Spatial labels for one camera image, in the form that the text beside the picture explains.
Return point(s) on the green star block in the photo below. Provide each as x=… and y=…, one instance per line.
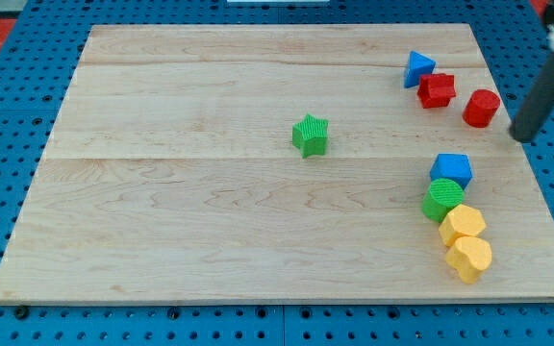
x=310, y=136

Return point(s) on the red cylinder block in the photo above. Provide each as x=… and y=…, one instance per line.
x=480, y=108

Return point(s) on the red star block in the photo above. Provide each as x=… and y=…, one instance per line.
x=436, y=90

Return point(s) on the yellow heart block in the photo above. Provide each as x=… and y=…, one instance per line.
x=470, y=256

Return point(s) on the blue cube block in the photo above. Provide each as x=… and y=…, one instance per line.
x=455, y=167

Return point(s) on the blue triangle block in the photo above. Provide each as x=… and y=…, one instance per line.
x=417, y=65

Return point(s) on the green cylinder block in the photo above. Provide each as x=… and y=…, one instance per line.
x=442, y=196

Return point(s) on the yellow hexagon block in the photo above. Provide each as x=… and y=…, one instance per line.
x=461, y=221

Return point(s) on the wooden board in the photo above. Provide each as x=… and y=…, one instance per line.
x=170, y=179

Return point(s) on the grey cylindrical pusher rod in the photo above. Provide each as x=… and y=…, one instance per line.
x=536, y=107

